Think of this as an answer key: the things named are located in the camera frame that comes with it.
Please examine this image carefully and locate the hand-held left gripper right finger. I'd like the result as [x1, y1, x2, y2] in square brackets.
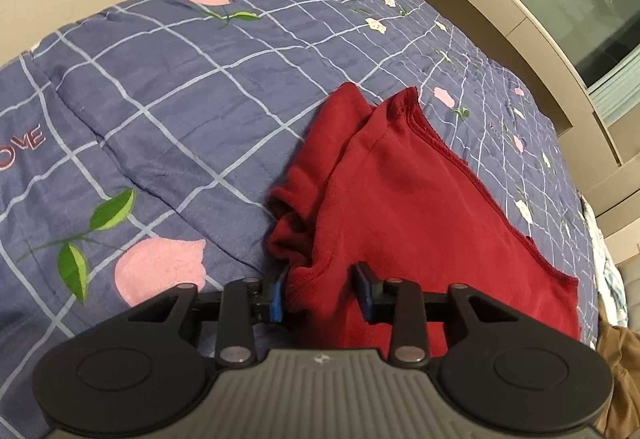
[352, 261, 520, 367]

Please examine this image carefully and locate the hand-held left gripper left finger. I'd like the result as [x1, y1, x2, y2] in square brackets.
[117, 268, 292, 367]

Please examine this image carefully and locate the red knit garment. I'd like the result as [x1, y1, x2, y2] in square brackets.
[265, 81, 583, 361]

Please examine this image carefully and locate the blue checked floral blanket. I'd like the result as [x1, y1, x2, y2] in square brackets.
[0, 0, 601, 352]

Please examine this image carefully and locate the white printed cloth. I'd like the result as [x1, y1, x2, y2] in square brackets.
[580, 196, 630, 326]

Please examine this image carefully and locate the brown cloth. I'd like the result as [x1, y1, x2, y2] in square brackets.
[594, 323, 640, 439]

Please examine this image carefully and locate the pale blue curtain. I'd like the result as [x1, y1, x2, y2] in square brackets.
[590, 69, 640, 124]

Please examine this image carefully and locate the beige window alcove frame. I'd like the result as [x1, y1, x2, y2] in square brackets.
[390, 0, 640, 240]

